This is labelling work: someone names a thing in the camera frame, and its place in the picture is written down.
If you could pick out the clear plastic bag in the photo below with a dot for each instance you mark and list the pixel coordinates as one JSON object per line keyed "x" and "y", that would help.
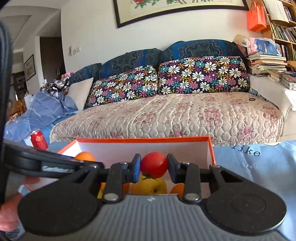
{"x": 241, "y": 40}

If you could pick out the light blue tablecloth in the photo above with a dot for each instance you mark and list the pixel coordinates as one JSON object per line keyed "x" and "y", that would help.
{"x": 254, "y": 176}

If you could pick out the stack of books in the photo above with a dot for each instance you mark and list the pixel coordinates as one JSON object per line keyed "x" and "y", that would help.
{"x": 268, "y": 64}

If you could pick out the pink floral quilted cover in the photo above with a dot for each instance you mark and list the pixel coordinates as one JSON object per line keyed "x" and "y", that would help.
{"x": 161, "y": 118}

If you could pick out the crumpled blue sheet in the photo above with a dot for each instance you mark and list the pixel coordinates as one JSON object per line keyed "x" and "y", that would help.
{"x": 41, "y": 113}

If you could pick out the red drink can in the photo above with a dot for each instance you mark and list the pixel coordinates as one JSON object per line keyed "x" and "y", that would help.
{"x": 39, "y": 140}

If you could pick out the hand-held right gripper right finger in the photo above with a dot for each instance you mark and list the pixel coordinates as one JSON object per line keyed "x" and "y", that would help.
{"x": 171, "y": 168}

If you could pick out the white pillow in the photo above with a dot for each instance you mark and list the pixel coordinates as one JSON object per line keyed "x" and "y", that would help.
{"x": 79, "y": 92}

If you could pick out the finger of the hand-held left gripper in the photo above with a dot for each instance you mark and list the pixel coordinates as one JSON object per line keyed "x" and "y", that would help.
{"x": 92, "y": 164}

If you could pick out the large framed flower painting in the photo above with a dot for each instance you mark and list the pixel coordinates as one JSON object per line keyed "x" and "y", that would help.
{"x": 180, "y": 9}

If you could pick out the yellow apple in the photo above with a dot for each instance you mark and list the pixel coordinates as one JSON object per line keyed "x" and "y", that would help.
{"x": 150, "y": 186}

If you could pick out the wooden bookshelf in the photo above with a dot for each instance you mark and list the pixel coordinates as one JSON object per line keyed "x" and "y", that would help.
{"x": 284, "y": 30}

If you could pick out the dark blue patterned back cushion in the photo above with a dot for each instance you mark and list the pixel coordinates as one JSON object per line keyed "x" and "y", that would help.
{"x": 201, "y": 48}
{"x": 85, "y": 73}
{"x": 129, "y": 60}

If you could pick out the patterned clothes pile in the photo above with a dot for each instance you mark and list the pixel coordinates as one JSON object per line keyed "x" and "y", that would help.
{"x": 54, "y": 85}

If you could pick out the white sofa armrest cover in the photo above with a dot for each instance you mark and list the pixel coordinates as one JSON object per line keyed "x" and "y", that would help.
{"x": 282, "y": 104}

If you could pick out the orange paper bag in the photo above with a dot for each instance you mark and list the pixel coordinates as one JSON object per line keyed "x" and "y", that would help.
{"x": 256, "y": 18}

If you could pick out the small framed picture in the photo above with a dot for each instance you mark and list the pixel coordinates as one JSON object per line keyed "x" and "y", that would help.
{"x": 29, "y": 67}

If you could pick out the red cherry tomato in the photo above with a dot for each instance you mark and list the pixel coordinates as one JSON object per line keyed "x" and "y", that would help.
{"x": 153, "y": 163}

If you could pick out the blue white package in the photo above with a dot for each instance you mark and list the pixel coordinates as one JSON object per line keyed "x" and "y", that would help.
{"x": 264, "y": 46}

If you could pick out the white light switch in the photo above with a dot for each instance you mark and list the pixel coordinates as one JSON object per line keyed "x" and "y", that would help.
{"x": 75, "y": 50}

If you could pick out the dark wooden door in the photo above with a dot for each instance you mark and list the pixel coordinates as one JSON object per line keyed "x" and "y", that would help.
{"x": 52, "y": 60}

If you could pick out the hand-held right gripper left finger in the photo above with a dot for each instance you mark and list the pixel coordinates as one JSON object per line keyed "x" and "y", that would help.
{"x": 137, "y": 168}

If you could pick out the floral daisy cushion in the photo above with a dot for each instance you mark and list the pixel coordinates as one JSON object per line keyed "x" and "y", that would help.
{"x": 203, "y": 74}
{"x": 122, "y": 88}

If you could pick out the person's left hand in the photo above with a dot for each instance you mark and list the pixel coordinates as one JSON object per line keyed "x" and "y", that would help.
{"x": 9, "y": 213}

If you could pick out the orange cardboard box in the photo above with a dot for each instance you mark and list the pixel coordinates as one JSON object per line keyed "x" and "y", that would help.
{"x": 111, "y": 150}

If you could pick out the wooden chair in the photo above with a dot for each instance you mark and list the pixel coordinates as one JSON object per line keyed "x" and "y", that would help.
{"x": 16, "y": 110}

